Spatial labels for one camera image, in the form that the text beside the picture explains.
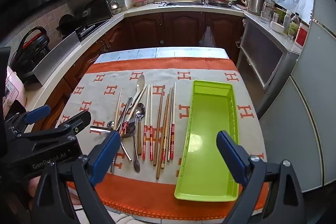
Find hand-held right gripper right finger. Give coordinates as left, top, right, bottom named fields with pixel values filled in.
left=216, top=130, right=309, bottom=224

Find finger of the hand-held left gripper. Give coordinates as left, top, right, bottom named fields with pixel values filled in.
left=5, top=105, right=52, bottom=133
left=12, top=110, right=92, bottom=147

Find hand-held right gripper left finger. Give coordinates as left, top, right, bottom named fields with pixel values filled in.
left=31, top=130, right=122, bottom=224

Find green plastic tray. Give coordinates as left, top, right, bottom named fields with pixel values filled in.
left=174, top=80, right=240, bottom=202

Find steel spoon thick round handle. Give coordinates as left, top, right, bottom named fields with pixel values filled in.
left=90, top=125, right=114, bottom=134

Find small steel spoon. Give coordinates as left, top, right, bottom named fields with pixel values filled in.
left=107, top=121, right=132, bottom=162

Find steel spoon wooden handle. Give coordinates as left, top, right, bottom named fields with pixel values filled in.
left=136, top=102, right=146, bottom=156

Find white ceramic spoon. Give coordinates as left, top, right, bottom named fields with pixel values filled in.
left=128, top=74, right=146, bottom=110

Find person's left hand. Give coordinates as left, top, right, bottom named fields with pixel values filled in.
left=26, top=176, right=45, bottom=199

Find pink rice cooker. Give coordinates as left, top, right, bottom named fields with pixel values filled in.
left=3, top=67, right=27, bottom=115

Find steel splash guard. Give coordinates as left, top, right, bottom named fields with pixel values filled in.
left=25, top=31, right=80, bottom=85

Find black and red pressure cooker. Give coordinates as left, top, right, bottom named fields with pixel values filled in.
left=12, top=26, right=50, bottom=67

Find orange and white printed blanket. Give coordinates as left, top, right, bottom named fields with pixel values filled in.
left=54, top=56, right=271, bottom=216

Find grey refrigerator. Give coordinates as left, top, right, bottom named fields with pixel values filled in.
left=256, top=0, right=336, bottom=193

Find gas stove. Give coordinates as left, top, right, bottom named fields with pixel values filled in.
left=75, top=21, right=111, bottom=42

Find black wok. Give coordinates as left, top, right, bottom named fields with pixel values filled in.
left=56, top=14, right=76, bottom=33

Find grey sideboard cabinet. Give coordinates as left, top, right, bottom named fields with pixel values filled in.
left=236, top=11, right=301, bottom=119

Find hanging plastic bag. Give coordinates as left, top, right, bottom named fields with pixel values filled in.
left=199, top=25, right=217, bottom=48

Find small steel teapot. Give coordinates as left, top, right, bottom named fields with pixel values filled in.
left=109, top=0, right=121, bottom=14

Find white kitchen countertop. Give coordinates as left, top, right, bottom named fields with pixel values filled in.
left=16, top=1, right=247, bottom=119

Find white bowl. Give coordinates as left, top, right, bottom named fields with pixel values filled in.
left=270, top=21, right=285, bottom=33

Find brown wooden kitchen cabinets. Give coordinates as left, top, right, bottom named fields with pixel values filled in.
left=39, top=11, right=246, bottom=130

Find red canister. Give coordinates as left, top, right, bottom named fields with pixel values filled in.
left=294, top=23, right=309, bottom=48

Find green label bottle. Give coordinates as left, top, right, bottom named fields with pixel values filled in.
left=288, top=13, right=300, bottom=39

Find white cap plastic bottle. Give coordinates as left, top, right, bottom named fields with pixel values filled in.
left=282, top=10, right=292, bottom=35

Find steel sink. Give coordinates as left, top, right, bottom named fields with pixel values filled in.
left=159, top=0, right=244, bottom=10

